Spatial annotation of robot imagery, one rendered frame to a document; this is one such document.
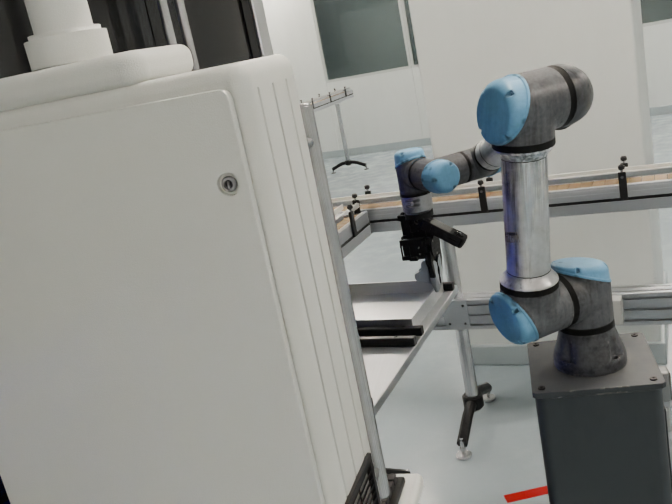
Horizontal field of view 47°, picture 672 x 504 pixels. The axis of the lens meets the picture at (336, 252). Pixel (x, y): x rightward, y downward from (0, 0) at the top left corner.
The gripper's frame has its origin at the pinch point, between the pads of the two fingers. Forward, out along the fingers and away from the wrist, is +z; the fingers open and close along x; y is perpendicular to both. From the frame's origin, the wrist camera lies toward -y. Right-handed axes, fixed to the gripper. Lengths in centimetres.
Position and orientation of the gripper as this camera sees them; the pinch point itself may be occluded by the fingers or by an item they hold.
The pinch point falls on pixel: (439, 286)
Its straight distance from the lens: 194.2
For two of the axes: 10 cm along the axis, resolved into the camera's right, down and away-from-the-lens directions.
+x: -3.8, 3.2, -8.7
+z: 1.9, 9.5, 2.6
